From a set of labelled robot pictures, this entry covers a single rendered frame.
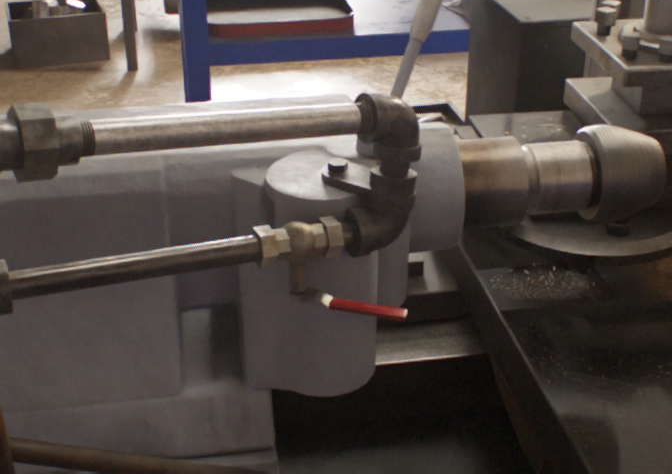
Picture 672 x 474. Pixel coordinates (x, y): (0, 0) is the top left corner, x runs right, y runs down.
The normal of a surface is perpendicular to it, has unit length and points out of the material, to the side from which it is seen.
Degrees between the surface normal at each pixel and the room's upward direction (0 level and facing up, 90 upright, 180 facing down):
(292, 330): 90
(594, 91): 0
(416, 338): 0
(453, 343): 0
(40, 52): 90
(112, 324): 70
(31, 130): 56
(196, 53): 90
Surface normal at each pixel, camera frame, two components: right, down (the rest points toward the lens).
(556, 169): 0.14, -0.16
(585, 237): 0.00, -0.88
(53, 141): 0.46, -0.17
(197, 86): 0.17, 0.46
